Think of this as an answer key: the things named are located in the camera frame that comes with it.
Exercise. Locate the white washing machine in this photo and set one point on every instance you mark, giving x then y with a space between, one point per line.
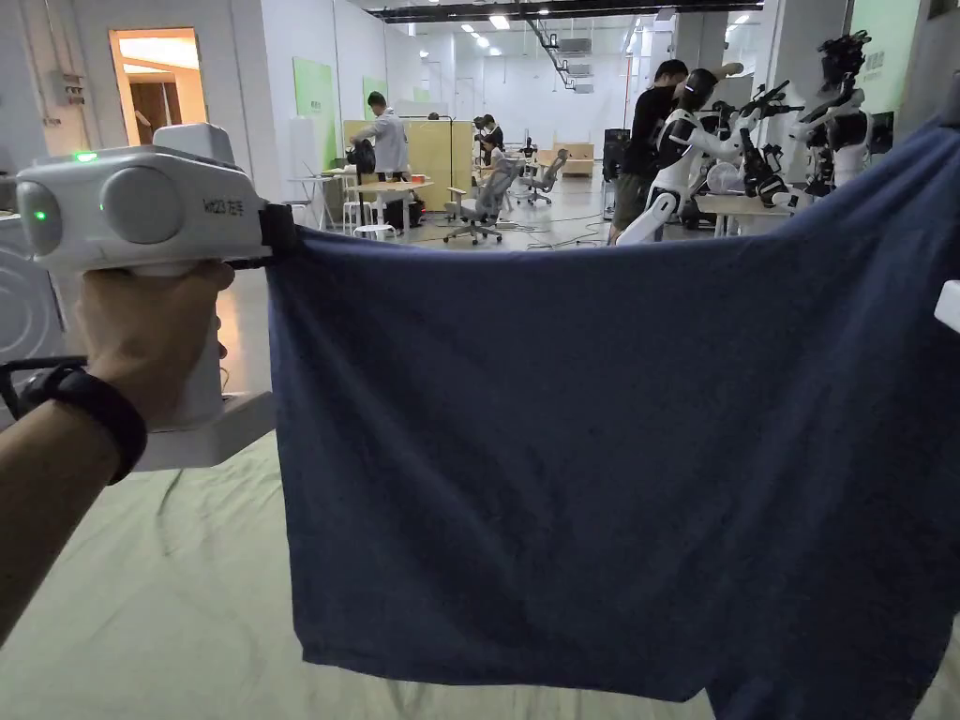
22 300

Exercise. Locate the person's left hand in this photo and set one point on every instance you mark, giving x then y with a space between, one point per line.
142 330

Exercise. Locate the white humanoid robot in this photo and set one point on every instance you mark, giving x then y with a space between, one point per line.
847 127
679 161

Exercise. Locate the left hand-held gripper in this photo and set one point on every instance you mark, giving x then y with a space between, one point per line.
142 202

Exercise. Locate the dark blue shirt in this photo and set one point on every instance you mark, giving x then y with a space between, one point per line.
600 450

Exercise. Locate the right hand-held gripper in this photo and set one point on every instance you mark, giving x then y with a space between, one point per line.
949 307

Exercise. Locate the bed with pale green sheet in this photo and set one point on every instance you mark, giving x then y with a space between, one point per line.
150 600

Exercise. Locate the person's left forearm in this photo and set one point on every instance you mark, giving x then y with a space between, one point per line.
45 480

